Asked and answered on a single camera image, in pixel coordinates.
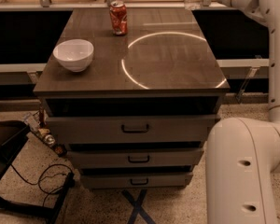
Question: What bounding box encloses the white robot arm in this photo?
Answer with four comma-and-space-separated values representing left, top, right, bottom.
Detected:
205, 0, 280, 224

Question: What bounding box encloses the white bowl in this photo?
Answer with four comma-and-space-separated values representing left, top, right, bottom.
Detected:
53, 39, 94, 72

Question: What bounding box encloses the red soda can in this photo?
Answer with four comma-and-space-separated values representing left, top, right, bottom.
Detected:
109, 1, 128, 35

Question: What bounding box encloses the grey drawer cabinet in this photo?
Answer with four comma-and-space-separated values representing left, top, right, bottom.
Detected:
35, 8, 229, 176

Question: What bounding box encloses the top grey drawer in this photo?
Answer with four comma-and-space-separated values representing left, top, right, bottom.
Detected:
47, 115, 219, 145

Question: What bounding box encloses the grey drawer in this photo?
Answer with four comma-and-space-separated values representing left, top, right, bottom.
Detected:
47, 115, 219, 145
67, 148, 203, 169
80, 172, 193, 189

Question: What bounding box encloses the middle grey drawer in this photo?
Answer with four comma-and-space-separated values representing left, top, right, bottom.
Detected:
67, 148, 203, 169

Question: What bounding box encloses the clutter beside cabinet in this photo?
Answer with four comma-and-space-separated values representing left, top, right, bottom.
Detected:
23, 106, 67, 157

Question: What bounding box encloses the bottom grey drawer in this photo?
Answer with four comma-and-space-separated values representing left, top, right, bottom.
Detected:
80, 172, 193, 189

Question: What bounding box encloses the black chair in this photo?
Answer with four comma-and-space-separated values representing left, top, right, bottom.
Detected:
0, 120, 74, 224

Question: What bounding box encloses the black cable on floor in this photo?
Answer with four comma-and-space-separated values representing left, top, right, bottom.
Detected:
9, 162, 75, 208

